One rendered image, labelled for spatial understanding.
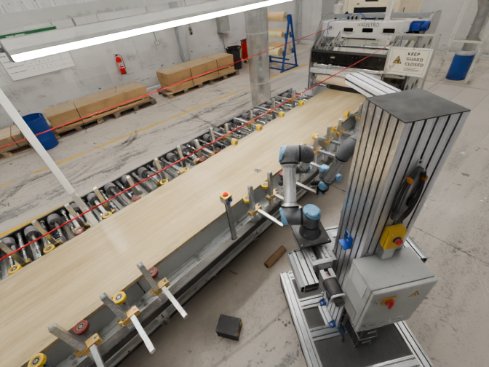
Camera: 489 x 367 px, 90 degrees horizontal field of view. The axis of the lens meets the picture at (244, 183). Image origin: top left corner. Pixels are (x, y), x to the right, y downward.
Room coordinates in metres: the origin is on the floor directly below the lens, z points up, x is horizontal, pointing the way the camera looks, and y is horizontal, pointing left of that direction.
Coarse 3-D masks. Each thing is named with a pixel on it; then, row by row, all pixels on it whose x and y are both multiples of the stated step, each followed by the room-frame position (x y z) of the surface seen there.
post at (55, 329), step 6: (54, 324) 0.62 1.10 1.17; (48, 330) 0.60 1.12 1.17; (54, 330) 0.60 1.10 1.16; (60, 330) 0.61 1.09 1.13; (60, 336) 0.59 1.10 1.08; (66, 336) 0.60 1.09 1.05; (72, 336) 0.62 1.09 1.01; (66, 342) 0.59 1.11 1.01; (72, 342) 0.60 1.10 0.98; (78, 342) 0.61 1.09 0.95; (78, 348) 0.59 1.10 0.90; (84, 348) 0.60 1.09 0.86; (90, 354) 0.60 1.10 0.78
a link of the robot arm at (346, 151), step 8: (344, 144) 1.40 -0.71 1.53; (352, 144) 1.37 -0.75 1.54; (336, 152) 1.42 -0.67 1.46; (344, 152) 1.36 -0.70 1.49; (352, 152) 1.35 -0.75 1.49; (336, 160) 1.39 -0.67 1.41; (344, 160) 1.35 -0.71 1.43; (336, 168) 1.39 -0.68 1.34; (328, 176) 1.43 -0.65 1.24; (320, 184) 1.45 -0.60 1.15; (328, 184) 1.44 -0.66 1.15
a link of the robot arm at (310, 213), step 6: (306, 210) 1.08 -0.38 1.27; (312, 210) 1.08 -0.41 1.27; (318, 210) 1.08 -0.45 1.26; (306, 216) 1.06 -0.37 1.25; (312, 216) 1.04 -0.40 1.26; (318, 216) 1.04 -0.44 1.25; (306, 222) 1.04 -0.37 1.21; (312, 222) 1.03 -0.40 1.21; (318, 222) 1.04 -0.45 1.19; (312, 228) 1.03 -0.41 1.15
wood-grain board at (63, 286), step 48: (336, 96) 3.73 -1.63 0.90; (240, 144) 2.67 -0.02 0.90; (288, 144) 2.51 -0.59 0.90; (192, 192) 1.87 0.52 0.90; (240, 192) 1.77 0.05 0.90; (96, 240) 1.41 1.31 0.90; (144, 240) 1.34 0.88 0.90; (0, 288) 1.07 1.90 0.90; (48, 288) 1.02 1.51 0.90; (96, 288) 0.96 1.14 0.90; (0, 336) 0.72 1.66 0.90; (48, 336) 0.68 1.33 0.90
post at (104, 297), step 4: (104, 292) 0.79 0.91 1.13; (100, 296) 0.76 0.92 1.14; (104, 296) 0.76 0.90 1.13; (108, 296) 0.79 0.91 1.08; (104, 300) 0.75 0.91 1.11; (108, 300) 0.76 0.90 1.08; (112, 300) 0.79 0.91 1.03; (108, 304) 0.75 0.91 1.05; (112, 304) 0.76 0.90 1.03; (116, 304) 0.79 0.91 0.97; (112, 308) 0.75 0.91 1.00; (116, 308) 0.76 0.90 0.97; (120, 308) 0.79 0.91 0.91; (116, 312) 0.75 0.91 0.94; (120, 312) 0.76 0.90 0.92; (120, 316) 0.75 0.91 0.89; (124, 316) 0.76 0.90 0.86; (128, 324) 0.75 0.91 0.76; (132, 324) 0.76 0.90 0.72
